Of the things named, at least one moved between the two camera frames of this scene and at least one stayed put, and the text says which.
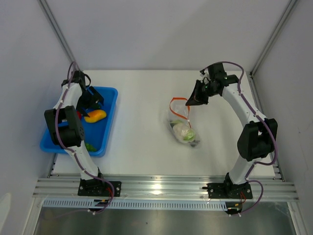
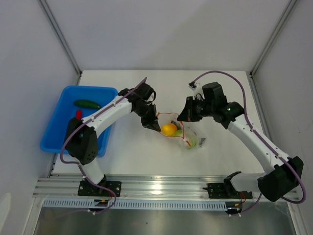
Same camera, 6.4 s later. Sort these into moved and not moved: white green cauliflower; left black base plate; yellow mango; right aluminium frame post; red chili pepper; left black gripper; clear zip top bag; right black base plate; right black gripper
Moved: clear zip top bag; white green cauliflower; right black gripper; left black gripper; yellow mango
Not moved: left black base plate; red chili pepper; right black base plate; right aluminium frame post
